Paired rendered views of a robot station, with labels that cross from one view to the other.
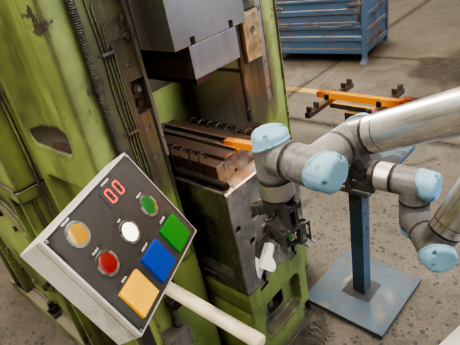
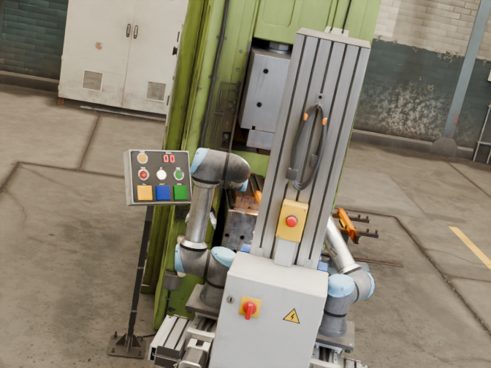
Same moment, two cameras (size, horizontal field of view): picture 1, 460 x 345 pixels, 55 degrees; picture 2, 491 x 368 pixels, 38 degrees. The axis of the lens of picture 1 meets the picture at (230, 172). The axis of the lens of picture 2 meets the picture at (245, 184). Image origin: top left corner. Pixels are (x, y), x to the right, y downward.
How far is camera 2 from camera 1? 2.79 m
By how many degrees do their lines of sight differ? 33
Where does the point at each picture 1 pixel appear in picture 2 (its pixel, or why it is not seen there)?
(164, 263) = (163, 195)
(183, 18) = (253, 115)
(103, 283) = (136, 177)
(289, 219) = not seen: hidden behind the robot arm
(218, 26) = (272, 129)
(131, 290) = (142, 188)
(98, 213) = (155, 159)
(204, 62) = (255, 141)
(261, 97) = not seen: hidden behind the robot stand
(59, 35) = (201, 95)
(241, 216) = (232, 230)
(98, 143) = (191, 147)
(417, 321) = not seen: outside the picture
